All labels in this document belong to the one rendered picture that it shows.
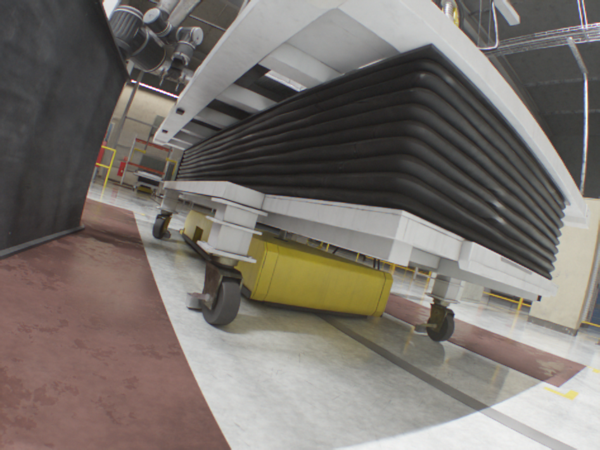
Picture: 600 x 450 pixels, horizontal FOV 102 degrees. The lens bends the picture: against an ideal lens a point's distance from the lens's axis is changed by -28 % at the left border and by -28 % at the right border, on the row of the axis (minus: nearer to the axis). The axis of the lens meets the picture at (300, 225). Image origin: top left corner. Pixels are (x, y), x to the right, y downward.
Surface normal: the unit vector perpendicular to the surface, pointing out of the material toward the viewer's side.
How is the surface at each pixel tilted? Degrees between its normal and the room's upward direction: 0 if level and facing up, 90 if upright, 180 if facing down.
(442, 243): 90
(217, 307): 89
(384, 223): 90
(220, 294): 92
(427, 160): 141
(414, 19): 180
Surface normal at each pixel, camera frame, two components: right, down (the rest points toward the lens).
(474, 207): 0.07, 0.87
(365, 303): 0.48, 0.12
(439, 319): -0.87, -0.26
